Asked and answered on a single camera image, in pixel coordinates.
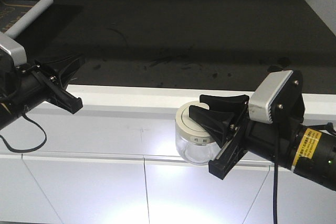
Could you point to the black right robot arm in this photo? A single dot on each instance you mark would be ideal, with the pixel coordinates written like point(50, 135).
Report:
point(308, 151)

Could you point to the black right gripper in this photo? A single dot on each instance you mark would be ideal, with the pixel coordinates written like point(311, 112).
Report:
point(250, 136)

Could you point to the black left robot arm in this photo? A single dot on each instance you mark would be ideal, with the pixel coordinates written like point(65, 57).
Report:
point(11, 81)

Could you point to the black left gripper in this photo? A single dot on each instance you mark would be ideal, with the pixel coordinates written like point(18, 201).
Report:
point(48, 82)

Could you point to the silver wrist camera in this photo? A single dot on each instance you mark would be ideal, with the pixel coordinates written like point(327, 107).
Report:
point(14, 49)
point(259, 105)

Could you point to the glass jar with beige lid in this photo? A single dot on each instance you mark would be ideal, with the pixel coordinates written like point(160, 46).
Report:
point(192, 142)

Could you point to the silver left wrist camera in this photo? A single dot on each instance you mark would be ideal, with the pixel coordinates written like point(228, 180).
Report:
point(14, 49)

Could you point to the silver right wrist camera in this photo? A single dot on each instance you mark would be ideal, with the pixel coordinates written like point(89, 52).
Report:
point(259, 105)

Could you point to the white cabinet base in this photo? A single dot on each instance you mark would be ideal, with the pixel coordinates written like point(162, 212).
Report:
point(115, 161)

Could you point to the grey plastic tube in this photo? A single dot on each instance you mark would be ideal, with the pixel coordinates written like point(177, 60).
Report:
point(28, 18)

